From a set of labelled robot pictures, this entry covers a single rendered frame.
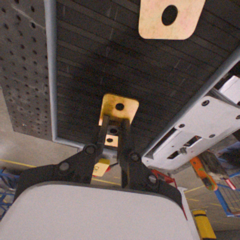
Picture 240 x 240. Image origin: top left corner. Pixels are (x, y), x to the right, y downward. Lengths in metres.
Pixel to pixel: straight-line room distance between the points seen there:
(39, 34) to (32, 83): 0.25
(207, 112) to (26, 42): 0.69
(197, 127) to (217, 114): 0.04
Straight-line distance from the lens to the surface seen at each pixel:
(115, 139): 0.16
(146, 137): 0.16
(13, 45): 0.75
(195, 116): 0.23
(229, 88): 0.39
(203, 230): 7.48
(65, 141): 0.18
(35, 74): 0.75
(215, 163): 0.69
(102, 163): 0.23
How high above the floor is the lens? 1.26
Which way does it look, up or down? 49 degrees down
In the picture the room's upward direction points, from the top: 177 degrees counter-clockwise
